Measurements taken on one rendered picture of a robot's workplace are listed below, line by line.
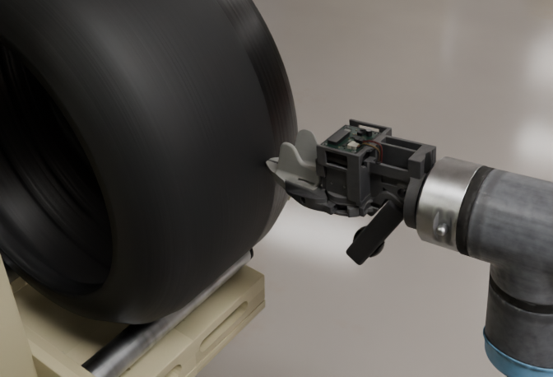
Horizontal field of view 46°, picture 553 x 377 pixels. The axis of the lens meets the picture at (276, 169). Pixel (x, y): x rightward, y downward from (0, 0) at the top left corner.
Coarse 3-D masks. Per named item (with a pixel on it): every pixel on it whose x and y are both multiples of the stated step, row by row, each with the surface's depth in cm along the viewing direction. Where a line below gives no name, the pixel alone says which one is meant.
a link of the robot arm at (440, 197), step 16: (448, 160) 64; (432, 176) 62; (448, 176) 62; (464, 176) 61; (432, 192) 62; (448, 192) 61; (464, 192) 60; (416, 208) 63; (432, 208) 62; (448, 208) 61; (416, 224) 63; (432, 224) 62; (448, 224) 61; (432, 240) 64; (448, 240) 62
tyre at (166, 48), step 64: (0, 0) 66; (64, 0) 64; (128, 0) 67; (192, 0) 72; (0, 64) 105; (64, 64) 64; (128, 64) 64; (192, 64) 69; (256, 64) 75; (0, 128) 107; (64, 128) 115; (128, 128) 65; (192, 128) 68; (256, 128) 75; (0, 192) 106; (64, 192) 112; (128, 192) 68; (192, 192) 69; (256, 192) 79; (64, 256) 105; (128, 256) 74; (192, 256) 74; (128, 320) 85
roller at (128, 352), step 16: (224, 272) 103; (208, 288) 100; (192, 304) 98; (160, 320) 93; (176, 320) 95; (128, 336) 90; (144, 336) 91; (160, 336) 93; (96, 352) 89; (112, 352) 88; (128, 352) 89; (144, 352) 91; (96, 368) 86; (112, 368) 87
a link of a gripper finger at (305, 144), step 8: (304, 136) 75; (312, 136) 75; (296, 144) 76; (304, 144) 76; (312, 144) 75; (304, 152) 76; (312, 152) 76; (272, 160) 78; (304, 160) 77; (312, 160) 76
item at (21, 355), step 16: (0, 256) 75; (0, 272) 75; (0, 288) 76; (0, 304) 77; (0, 320) 78; (16, 320) 80; (0, 336) 79; (16, 336) 81; (0, 352) 80; (16, 352) 82; (0, 368) 80; (16, 368) 83; (32, 368) 85
